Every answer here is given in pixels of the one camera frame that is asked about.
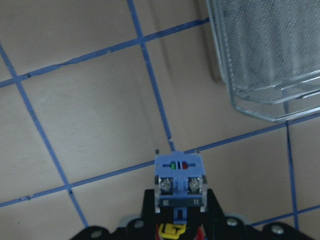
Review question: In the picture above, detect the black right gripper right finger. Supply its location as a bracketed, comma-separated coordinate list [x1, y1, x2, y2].
[203, 188, 225, 225]

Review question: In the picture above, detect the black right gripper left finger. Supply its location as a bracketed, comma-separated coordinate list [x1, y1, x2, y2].
[140, 189, 156, 225]

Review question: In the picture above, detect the red emergency stop button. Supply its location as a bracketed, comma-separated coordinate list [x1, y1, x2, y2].
[154, 151, 208, 240]

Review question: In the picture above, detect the metal wire shelf tray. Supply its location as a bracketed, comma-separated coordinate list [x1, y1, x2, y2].
[206, 0, 320, 122]

